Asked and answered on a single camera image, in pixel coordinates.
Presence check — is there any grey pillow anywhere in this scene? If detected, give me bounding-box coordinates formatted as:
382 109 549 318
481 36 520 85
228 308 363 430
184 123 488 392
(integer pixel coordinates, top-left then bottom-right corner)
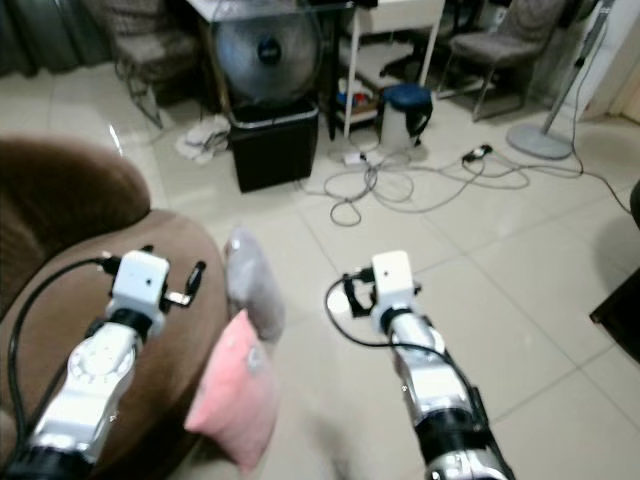
224 227 288 344

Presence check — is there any pink pillow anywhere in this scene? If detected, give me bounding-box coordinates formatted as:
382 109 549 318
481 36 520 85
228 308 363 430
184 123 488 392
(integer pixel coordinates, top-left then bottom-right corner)
184 309 282 473

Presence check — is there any brown fabric sofa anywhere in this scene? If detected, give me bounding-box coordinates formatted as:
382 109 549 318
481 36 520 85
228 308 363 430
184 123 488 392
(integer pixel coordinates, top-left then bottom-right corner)
0 136 233 480

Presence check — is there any round grey floor fan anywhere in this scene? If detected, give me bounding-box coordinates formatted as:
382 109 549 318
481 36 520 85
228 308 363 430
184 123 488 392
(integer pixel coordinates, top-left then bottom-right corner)
212 2 325 109

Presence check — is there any white power strip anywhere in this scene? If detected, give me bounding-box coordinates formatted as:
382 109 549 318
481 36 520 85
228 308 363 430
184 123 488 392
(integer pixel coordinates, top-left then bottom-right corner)
342 150 379 167

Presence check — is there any white cloth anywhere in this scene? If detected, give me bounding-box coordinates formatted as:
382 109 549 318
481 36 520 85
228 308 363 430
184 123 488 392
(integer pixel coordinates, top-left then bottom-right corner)
174 114 233 165

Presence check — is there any black box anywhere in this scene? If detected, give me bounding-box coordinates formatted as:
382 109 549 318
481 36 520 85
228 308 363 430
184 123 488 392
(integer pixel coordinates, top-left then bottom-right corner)
228 100 321 195

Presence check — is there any white stool blue seat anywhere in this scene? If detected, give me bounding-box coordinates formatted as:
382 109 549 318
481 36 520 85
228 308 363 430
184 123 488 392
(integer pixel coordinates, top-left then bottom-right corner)
379 83 436 153

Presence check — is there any grey patterned chair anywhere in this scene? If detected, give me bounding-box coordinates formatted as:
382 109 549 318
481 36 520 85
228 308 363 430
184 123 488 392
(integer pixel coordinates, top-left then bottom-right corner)
82 0 203 129

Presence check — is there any dark furniture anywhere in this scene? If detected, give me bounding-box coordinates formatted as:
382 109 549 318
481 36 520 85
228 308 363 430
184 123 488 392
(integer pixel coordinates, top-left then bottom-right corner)
589 178 640 363

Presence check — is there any white table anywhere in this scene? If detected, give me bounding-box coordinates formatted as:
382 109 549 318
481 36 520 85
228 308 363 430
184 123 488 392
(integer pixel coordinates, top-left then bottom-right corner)
186 0 447 141

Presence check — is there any plain grey chair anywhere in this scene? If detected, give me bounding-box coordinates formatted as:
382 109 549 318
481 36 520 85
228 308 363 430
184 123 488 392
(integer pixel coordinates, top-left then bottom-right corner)
435 0 573 123

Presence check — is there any grey curtain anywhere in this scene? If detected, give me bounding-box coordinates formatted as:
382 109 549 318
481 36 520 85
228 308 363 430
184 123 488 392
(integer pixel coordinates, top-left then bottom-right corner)
0 0 96 79

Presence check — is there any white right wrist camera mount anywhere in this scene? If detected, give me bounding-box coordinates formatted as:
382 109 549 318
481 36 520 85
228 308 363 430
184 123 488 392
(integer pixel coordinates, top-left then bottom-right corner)
369 250 419 313

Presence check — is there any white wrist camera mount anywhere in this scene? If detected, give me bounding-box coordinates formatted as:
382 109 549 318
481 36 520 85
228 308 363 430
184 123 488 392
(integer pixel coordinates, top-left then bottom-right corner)
108 250 174 323
369 250 419 313

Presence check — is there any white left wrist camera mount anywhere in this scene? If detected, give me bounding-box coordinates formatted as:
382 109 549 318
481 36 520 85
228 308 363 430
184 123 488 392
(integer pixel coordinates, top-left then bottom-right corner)
108 250 174 323

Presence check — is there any grey floor cable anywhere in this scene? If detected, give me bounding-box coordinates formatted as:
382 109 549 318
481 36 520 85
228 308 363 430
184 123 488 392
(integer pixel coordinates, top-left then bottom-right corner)
323 100 633 229

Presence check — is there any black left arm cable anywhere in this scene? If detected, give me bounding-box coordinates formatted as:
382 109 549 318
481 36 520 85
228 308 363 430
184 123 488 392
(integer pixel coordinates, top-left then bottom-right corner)
7 256 115 441

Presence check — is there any grey pedestal fan stand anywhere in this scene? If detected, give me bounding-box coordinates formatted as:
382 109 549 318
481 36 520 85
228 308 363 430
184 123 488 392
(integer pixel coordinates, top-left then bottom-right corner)
506 0 617 161

